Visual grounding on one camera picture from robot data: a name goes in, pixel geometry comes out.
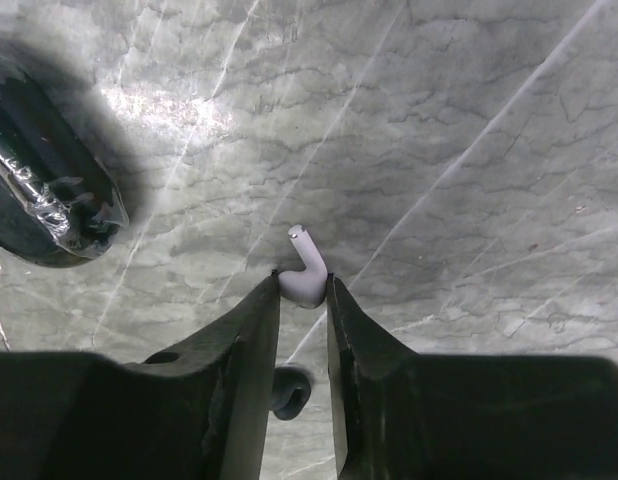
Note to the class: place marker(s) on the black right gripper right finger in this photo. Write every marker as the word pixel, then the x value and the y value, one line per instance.
pixel 399 414

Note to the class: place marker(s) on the black clip earbud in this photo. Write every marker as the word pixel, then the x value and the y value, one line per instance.
pixel 291 390

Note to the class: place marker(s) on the black earbud charging case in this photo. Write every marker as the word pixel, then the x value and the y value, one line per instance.
pixel 59 206

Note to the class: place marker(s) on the white earbud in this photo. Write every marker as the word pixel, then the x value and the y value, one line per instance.
pixel 305 288

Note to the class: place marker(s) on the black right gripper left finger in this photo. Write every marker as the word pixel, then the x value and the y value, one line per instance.
pixel 197 409

